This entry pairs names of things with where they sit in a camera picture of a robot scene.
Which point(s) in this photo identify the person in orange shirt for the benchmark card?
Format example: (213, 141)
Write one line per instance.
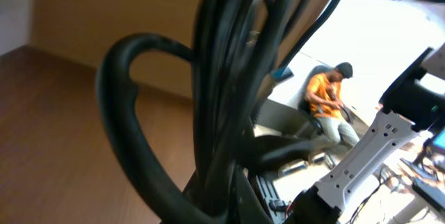
(323, 97)

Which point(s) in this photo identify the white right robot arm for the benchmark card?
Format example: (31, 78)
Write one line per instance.
(408, 108)

